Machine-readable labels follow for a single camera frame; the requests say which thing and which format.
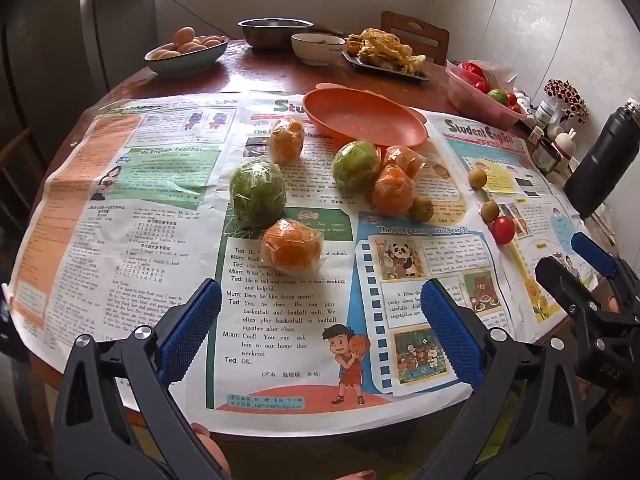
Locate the plastic-wrapped green citrus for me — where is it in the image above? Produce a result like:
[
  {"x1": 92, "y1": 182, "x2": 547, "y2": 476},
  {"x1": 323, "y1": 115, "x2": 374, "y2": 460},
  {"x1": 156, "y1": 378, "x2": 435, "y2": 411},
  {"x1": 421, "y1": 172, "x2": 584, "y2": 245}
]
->
[
  {"x1": 229, "y1": 158, "x2": 288, "y2": 230},
  {"x1": 332, "y1": 141, "x2": 382, "y2": 192}
]

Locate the plastic-wrapped orange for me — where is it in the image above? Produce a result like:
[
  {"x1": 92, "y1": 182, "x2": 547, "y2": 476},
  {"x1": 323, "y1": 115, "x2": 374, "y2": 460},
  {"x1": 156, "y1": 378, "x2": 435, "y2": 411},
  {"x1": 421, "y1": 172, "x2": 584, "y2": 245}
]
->
[
  {"x1": 382, "y1": 145, "x2": 427, "y2": 175},
  {"x1": 261, "y1": 218, "x2": 325, "y2": 275},
  {"x1": 371, "y1": 166, "x2": 417, "y2": 216},
  {"x1": 269, "y1": 116, "x2": 306, "y2": 165}
]

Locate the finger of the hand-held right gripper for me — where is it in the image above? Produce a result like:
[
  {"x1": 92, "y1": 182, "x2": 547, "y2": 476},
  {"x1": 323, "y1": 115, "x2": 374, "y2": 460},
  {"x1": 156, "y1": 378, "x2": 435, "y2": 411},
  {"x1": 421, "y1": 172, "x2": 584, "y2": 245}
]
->
[
  {"x1": 535, "y1": 256, "x2": 640, "y2": 346},
  {"x1": 571, "y1": 232, "x2": 640, "y2": 301}
]

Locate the pile of brown eggs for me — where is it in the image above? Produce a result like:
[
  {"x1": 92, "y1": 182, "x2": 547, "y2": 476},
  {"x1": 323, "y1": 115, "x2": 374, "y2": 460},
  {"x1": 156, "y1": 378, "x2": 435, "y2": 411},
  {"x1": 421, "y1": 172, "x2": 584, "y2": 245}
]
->
[{"x1": 157, "y1": 26, "x2": 225, "y2": 58}]

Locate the dark metal tray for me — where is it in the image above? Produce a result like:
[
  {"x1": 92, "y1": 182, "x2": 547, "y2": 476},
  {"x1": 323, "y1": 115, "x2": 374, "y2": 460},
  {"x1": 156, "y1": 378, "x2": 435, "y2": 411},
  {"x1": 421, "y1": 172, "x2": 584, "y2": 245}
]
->
[{"x1": 341, "y1": 50, "x2": 431, "y2": 82}]

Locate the black water bottle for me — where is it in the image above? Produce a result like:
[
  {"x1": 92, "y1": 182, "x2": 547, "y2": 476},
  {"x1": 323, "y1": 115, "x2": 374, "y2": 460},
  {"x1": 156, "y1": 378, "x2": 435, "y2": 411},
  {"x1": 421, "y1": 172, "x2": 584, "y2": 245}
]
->
[{"x1": 564, "y1": 100, "x2": 640, "y2": 220}]

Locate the white round-cap bottle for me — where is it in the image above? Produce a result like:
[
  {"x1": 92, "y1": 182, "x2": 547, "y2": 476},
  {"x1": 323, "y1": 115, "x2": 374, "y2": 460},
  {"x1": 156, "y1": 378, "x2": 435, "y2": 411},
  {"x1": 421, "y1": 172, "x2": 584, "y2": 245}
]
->
[{"x1": 552, "y1": 128, "x2": 579, "y2": 161}]

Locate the pink plastic basin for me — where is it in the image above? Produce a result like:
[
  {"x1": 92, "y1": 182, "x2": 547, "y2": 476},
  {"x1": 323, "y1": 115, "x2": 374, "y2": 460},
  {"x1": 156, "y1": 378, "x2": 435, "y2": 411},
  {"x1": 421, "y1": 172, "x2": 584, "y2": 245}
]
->
[{"x1": 445, "y1": 66, "x2": 528, "y2": 125}]

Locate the glass jar with dark lid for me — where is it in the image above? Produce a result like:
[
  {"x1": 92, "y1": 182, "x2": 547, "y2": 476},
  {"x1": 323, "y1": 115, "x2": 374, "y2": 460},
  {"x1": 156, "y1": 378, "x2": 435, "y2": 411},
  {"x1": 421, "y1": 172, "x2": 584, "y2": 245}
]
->
[{"x1": 531, "y1": 137, "x2": 563, "y2": 173}]

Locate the newspaper with panda comic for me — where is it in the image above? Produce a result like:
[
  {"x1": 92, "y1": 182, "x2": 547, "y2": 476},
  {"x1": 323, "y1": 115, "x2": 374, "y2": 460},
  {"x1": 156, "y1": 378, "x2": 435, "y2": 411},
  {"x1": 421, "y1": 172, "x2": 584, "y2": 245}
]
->
[{"x1": 212, "y1": 91, "x2": 518, "y2": 433}]

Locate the wooden side chair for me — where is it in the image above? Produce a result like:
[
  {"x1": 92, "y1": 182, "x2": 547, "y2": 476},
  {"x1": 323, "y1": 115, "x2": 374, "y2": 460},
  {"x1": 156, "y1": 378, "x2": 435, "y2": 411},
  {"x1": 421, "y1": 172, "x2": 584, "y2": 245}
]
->
[{"x1": 0, "y1": 130, "x2": 46, "y2": 201}]

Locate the person's left hand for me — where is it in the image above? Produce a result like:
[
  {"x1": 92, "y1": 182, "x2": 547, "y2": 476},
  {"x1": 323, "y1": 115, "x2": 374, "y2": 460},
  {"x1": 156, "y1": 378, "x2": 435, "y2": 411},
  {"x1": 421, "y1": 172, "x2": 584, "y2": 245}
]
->
[{"x1": 192, "y1": 422, "x2": 232, "y2": 480}]

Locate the stainless steel bowl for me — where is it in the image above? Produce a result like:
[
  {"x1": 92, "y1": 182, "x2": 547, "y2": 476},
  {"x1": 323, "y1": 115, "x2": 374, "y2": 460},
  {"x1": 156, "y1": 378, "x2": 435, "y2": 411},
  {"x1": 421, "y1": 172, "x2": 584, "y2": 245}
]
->
[{"x1": 237, "y1": 18, "x2": 314, "y2": 51}]

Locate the small green-brown fruit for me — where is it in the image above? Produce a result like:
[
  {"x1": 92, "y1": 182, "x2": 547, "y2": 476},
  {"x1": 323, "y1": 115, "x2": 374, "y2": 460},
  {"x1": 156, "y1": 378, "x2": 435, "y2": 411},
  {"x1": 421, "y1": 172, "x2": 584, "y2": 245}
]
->
[{"x1": 410, "y1": 196, "x2": 435, "y2": 222}]

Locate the teal egg bowl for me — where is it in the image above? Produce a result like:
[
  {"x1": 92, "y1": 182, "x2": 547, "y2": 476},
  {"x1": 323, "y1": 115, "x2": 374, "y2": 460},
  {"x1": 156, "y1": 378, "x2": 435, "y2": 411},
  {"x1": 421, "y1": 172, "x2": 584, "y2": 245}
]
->
[{"x1": 145, "y1": 35, "x2": 230, "y2": 78}]

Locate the red and white plastic bag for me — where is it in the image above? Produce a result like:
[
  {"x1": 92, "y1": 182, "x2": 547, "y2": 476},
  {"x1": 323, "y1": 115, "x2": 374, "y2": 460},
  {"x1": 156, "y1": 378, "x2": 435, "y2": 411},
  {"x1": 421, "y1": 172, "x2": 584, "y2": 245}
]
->
[{"x1": 457, "y1": 60, "x2": 521, "y2": 92}]

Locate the grey refrigerator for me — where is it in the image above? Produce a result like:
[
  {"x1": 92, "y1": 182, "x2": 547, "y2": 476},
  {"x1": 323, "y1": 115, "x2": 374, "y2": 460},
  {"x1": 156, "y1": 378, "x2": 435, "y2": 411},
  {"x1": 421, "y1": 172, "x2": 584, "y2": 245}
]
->
[{"x1": 0, "y1": 0, "x2": 121, "y2": 111}]

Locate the wooden chair with slot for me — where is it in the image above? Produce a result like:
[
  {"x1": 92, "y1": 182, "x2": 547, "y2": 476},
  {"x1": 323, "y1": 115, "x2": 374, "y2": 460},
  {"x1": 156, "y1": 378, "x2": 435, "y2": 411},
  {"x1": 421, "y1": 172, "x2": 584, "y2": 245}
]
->
[{"x1": 380, "y1": 11, "x2": 450, "y2": 66}]

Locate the pile of fried food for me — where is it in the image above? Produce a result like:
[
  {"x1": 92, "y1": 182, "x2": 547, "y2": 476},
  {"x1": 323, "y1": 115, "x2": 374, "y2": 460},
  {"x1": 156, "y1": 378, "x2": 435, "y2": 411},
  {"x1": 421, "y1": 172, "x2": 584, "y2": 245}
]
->
[{"x1": 345, "y1": 28, "x2": 427, "y2": 75}]

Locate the red and white flower ornament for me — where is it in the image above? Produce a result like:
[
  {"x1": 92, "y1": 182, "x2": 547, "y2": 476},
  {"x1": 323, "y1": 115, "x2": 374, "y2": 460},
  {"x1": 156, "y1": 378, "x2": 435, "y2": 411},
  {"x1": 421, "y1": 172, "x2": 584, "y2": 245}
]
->
[{"x1": 544, "y1": 79, "x2": 588, "y2": 126}]

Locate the red cherry tomato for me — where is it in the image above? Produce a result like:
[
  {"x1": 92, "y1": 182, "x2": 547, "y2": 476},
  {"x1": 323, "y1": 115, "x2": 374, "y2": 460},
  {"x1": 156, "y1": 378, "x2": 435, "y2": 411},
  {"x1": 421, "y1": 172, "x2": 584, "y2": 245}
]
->
[{"x1": 492, "y1": 216, "x2": 516, "y2": 244}]

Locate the heap of small tomatoes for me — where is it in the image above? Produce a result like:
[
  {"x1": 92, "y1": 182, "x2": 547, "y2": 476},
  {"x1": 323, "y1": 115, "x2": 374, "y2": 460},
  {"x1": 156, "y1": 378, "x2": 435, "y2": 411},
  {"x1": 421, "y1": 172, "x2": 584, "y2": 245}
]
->
[{"x1": 472, "y1": 79, "x2": 524, "y2": 112}]

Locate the white medicine bottle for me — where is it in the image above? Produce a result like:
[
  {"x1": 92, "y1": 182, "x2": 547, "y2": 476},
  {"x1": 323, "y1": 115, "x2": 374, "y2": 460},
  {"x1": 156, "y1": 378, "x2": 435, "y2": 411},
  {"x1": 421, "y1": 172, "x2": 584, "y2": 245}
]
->
[{"x1": 535, "y1": 99, "x2": 558, "y2": 128}]

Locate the orange plastic plate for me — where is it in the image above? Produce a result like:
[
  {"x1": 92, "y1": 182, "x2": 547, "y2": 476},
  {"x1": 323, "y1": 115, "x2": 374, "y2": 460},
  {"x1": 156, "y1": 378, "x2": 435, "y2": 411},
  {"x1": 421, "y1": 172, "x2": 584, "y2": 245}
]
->
[{"x1": 303, "y1": 83, "x2": 429, "y2": 147}]

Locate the newspaper with yellow box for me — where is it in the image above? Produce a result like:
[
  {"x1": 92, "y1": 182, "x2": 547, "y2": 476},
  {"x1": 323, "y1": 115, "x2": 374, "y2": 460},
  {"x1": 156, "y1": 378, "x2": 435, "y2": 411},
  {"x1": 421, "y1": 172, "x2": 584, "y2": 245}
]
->
[{"x1": 437, "y1": 110, "x2": 601, "y2": 346}]

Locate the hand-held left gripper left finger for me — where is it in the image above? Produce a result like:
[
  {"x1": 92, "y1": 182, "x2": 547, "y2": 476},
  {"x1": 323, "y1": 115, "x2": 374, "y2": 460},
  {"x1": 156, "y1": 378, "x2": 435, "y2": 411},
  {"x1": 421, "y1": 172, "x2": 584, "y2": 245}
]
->
[{"x1": 52, "y1": 278, "x2": 231, "y2": 480}]

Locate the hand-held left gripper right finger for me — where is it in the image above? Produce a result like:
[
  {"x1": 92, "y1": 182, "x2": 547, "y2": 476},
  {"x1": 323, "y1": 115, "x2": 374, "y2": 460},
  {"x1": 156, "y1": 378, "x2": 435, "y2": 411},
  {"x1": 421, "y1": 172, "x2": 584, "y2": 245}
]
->
[{"x1": 415, "y1": 278, "x2": 588, "y2": 480}]

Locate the white ceramic bowl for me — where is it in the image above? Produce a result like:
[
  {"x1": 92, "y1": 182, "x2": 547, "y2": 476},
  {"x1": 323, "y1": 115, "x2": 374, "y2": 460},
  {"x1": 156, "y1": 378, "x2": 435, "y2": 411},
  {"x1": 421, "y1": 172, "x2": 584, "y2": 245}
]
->
[{"x1": 291, "y1": 33, "x2": 347, "y2": 67}]

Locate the newspaper with orange column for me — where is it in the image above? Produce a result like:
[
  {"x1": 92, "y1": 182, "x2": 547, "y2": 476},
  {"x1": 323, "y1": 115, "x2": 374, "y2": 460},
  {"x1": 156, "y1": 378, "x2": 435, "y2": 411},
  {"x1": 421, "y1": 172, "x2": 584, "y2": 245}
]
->
[{"x1": 2, "y1": 99, "x2": 241, "y2": 416}]

